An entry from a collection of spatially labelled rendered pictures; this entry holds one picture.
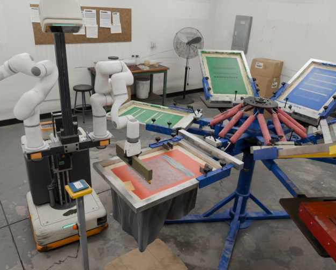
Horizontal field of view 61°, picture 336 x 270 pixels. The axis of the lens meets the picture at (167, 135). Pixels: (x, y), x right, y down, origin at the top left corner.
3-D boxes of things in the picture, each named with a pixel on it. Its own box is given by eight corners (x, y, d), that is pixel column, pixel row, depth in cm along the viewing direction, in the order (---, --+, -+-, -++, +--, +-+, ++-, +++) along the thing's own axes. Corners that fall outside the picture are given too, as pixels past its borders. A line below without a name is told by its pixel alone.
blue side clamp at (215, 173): (199, 188, 187) (200, 180, 184) (194, 185, 191) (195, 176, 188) (230, 175, 204) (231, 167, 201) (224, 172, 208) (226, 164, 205)
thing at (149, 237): (143, 252, 188) (145, 201, 171) (141, 249, 191) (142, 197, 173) (195, 225, 215) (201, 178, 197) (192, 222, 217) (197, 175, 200)
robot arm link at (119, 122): (122, 93, 180) (128, 125, 184) (104, 96, 172) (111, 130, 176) (129, 92, 174) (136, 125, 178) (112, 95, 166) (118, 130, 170)
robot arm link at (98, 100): (88, 114, 201) (87, 92, 195) (105, 111, 210) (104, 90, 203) (95, 118, 195) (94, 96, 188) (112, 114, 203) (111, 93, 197)
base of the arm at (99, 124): (88, 131, 212) (87, 112, 206) (104, 128, 218) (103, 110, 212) (94, 139, 200) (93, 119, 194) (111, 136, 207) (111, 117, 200)
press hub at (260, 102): (239, 237, 278) (267, 107, 222) (210, 215, 305) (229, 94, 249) (263, 222, 300) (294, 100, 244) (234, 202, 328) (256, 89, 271)
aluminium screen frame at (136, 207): (136, 214, 160) (136, 208, 158) (92, 167, 201) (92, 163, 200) (229, 173, 205) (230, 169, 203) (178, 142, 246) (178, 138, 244)
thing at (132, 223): (141, 254, 187) (142, 202, 170) (110, 216, 219) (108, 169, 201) (144, 252, 189) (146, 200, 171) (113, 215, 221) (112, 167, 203)
